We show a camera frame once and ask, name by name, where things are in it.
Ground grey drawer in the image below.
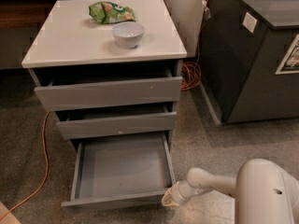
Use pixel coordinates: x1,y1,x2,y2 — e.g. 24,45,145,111
62,132,175,212
35,77,182,111
57,104,177,140

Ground green snack bag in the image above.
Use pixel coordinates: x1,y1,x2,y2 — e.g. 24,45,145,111
89,1,135,24

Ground white-topped grey drawer cabinet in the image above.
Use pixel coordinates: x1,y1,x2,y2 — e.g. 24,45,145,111
21,0,188,154

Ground tan cardboard corner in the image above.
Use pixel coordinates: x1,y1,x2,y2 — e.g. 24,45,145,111
0,202,21,224

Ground white bowl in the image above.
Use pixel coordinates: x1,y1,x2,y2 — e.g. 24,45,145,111
112,21,145,49

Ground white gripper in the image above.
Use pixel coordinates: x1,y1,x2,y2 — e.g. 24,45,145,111
162,180,200,207

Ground dark grey trash bin cabinet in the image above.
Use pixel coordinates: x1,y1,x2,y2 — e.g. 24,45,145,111
200,0,299,123

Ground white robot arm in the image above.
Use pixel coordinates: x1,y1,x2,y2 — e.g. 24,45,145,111
162,159,299,224

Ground grey top drawer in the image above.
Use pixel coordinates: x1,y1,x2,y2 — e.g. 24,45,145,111
35,77,182,111

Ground grey bottom drawer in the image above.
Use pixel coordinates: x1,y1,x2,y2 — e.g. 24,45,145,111
62,132,175,212

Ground orange extension cable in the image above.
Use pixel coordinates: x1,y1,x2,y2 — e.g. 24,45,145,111
0,0,219,222

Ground grey middle drawer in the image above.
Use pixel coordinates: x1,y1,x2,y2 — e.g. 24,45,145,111
57,104,177,140

